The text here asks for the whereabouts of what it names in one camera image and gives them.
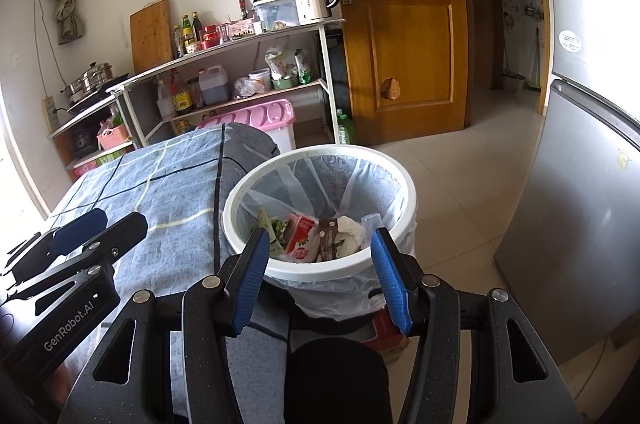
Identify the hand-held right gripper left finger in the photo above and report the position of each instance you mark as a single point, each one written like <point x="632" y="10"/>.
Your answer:
<point x="250" y="284"/>

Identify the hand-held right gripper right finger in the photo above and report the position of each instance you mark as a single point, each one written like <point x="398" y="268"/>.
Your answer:
<point x="392" y="284"/>

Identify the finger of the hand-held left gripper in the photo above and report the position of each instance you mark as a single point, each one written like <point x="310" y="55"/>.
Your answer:
<point x="120" y="236"/>
<point x="80" y="229"/>

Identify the green wrapper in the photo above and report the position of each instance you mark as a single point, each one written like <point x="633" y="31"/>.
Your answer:
<point x="272" y="231"/>

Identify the clear plastic cup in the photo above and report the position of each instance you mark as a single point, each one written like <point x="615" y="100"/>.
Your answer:
<point x="371" y="224"/>

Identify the strawberry milk carton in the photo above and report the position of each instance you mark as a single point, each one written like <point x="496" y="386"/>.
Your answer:
<point x="301" y="236"/>

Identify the brown coffee packet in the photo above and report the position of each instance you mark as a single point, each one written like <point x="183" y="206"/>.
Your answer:
<point x="330" y="238"/>

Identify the white trash bin with liner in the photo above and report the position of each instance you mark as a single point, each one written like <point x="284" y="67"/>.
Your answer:
<point x="325" y="184"/>

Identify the red cardboard box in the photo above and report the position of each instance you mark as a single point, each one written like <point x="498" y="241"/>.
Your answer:
<point x="392" y="331"/>

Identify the red printed carton box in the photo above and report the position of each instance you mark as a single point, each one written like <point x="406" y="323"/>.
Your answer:
<point x="82" y="169"/>

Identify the green printed carton box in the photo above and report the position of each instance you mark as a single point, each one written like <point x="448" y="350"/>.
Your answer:
<point x="112" y="157"/>

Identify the pink woven basket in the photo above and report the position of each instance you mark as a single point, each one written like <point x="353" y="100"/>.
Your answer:
<point x="112" y="139"/>

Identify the small metal shelf rack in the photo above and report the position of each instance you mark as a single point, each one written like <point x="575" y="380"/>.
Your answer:
<point x="85" y="118"/>

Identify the white power strip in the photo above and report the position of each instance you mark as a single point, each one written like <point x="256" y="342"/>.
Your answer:
<point x="50" y="114"/>

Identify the yellow oil bottle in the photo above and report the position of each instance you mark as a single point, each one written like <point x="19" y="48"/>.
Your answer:
<point x="184" y="127"/>

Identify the black induction cooker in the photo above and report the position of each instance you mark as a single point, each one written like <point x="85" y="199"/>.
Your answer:
<point x="100" y="96"/>

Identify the white plastic bottle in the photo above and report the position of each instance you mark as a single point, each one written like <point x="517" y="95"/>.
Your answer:
<point x="165" y="101"/>

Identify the stainless steamer pot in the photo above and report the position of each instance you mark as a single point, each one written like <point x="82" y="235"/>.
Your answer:
<point x="90" y="81"/>

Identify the red cap soy sauce bottle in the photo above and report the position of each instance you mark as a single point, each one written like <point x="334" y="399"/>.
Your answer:
<point x="181" y="96"/>

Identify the dark glass jar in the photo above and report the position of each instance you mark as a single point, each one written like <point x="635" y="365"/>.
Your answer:
<point x="195" y="94"/>

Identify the green plastic bottle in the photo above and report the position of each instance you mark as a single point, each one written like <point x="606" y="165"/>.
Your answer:
<point x="345" y="129"/>

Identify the pink lid storage box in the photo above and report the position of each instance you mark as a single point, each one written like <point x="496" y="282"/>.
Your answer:
<point x="260" y="116"/>

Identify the plastic jerrycan dark liquid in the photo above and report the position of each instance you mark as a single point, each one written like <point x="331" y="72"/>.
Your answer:
<point x="214" y="86"/>

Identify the crumpled clear plastic bag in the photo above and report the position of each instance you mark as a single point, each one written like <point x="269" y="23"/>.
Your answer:
<point x="244" y="89"/>

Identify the grey refrigerator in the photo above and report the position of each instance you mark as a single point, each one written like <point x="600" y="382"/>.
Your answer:
<point x="575" y="204"/>

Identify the wooden cutting board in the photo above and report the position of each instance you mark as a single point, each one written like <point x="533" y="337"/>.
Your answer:
<point x="151" y="36"/>

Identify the white plastic tub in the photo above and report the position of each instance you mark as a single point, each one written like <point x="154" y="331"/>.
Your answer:
<point x="260" y="81"/>

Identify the clear glass bottle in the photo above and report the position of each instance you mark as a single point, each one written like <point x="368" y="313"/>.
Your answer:
<point x="177" y="41"/>

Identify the green bowl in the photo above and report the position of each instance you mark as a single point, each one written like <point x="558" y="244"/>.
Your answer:
<point x="285" y="83"/>

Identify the yellow label sauce bottle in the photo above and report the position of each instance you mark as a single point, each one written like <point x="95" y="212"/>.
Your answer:
<point x="187" y="36"/>

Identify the large metal shelf rack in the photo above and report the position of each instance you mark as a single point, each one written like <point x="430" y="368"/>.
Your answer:
<point x="326" y="79"/>

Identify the red jar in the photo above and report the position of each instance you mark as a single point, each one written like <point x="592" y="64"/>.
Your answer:
<point x="211" y="38"/>

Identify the dark sauce bottle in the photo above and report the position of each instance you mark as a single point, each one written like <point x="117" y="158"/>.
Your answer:
<point x="197" y="28"/>

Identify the green white packet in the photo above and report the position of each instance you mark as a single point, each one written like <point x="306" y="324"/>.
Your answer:
<point x="303" y="68"/>

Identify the white printed food bag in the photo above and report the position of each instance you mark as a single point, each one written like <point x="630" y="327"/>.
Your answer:
<point x="279" y="61"/>

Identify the wooden door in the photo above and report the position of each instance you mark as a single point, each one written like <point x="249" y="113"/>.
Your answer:
<point x="400" y="54"/>

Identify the pink utensil holder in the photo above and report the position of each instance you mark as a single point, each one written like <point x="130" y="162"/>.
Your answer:
<point x="237" y="30"/>

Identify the clear storage box blue lid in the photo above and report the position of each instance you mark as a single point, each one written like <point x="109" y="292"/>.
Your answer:
<point x="275" y="13"/>

